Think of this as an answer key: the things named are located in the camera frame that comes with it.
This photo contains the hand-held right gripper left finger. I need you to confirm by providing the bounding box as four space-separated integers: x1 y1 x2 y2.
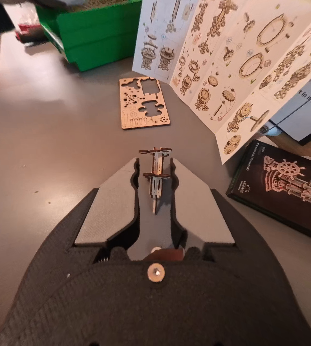
74 157 140 248

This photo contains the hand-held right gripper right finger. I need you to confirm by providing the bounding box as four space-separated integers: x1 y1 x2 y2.
169 158 235 249

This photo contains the wooden model assembly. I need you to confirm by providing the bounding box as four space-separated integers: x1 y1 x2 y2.
139 147 172 215

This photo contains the black model kit box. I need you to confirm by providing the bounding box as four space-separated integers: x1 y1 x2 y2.
226 139 311 245

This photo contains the wooden cut-out parts sheet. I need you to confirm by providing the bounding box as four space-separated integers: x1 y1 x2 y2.
119 77 170 131

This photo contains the white round device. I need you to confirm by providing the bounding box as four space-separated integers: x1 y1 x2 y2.
258 125 283 137

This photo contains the folded instruction leaflet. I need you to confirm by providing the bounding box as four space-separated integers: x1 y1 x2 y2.
132 0 311 165

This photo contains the green plastic bin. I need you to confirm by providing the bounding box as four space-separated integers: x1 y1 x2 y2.
35 0 142 72

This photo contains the red and black cylinder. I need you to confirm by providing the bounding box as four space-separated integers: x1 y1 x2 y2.
14 23 49 44

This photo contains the thin black cable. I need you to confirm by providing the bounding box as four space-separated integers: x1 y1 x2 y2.
262 86 311 130

